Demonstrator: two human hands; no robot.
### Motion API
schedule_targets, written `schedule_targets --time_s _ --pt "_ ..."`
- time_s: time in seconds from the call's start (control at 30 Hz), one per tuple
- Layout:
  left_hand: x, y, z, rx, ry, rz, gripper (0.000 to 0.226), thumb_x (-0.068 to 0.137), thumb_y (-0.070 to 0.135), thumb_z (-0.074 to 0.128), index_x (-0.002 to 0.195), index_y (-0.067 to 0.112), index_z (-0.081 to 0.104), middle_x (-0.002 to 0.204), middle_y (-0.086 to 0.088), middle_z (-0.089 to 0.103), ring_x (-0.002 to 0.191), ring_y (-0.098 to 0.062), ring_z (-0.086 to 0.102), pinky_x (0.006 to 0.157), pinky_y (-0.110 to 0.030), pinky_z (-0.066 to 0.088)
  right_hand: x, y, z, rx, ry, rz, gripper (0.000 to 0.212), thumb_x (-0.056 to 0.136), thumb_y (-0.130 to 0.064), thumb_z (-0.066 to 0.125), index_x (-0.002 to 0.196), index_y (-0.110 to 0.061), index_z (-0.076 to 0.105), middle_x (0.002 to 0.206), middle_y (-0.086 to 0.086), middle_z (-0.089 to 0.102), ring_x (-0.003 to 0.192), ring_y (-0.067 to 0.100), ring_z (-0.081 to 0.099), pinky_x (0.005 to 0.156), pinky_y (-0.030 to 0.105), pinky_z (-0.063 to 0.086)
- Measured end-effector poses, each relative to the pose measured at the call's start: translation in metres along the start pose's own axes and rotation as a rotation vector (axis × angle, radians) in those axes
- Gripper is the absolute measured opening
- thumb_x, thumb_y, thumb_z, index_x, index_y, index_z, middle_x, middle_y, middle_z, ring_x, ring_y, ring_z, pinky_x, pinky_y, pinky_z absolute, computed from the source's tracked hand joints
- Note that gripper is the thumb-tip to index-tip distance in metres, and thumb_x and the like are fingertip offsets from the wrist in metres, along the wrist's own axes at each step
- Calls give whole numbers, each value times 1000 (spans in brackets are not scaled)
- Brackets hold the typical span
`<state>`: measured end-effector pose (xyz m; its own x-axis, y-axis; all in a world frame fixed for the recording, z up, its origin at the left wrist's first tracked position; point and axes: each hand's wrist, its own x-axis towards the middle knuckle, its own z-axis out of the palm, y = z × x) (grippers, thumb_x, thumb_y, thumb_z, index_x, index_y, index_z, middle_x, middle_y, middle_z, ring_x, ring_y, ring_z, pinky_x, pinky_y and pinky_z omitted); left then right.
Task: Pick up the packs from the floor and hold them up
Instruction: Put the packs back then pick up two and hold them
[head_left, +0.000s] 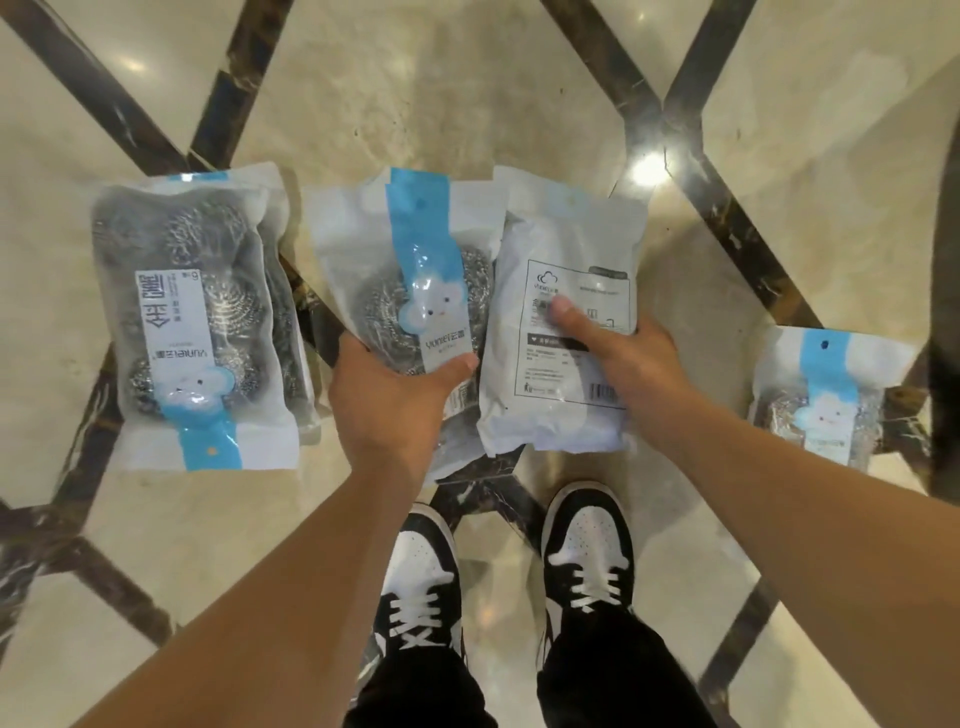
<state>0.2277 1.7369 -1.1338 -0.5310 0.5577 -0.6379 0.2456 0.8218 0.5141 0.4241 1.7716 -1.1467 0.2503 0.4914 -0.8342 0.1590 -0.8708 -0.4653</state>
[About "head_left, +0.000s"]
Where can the person's left hand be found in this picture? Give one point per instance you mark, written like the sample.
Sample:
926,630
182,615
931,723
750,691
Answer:
390,412

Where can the person's right hand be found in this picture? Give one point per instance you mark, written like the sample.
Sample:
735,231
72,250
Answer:
645,375

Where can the person's right forearm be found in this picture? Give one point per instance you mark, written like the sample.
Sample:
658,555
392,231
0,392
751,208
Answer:
825,525

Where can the person's left forearm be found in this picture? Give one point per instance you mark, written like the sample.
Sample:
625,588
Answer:
262,622

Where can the black and white sneaker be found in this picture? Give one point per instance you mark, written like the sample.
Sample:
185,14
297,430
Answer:
589,540
420,562

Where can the black trousers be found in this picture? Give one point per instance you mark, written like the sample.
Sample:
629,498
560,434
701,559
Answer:
615,675

